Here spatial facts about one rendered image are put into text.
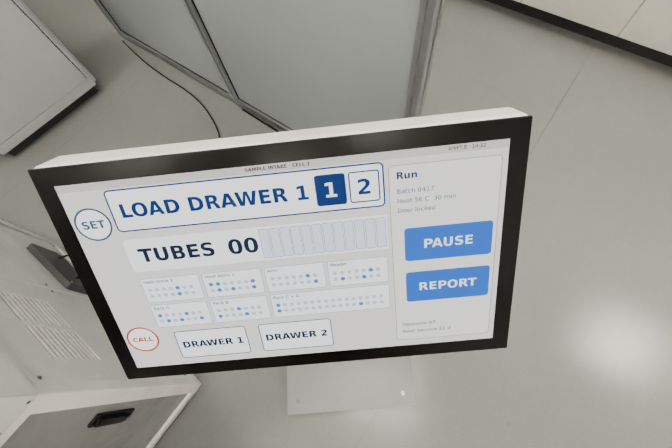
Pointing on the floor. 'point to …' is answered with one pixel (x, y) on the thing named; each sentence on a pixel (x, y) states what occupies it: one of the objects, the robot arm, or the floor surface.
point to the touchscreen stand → (349, 385)
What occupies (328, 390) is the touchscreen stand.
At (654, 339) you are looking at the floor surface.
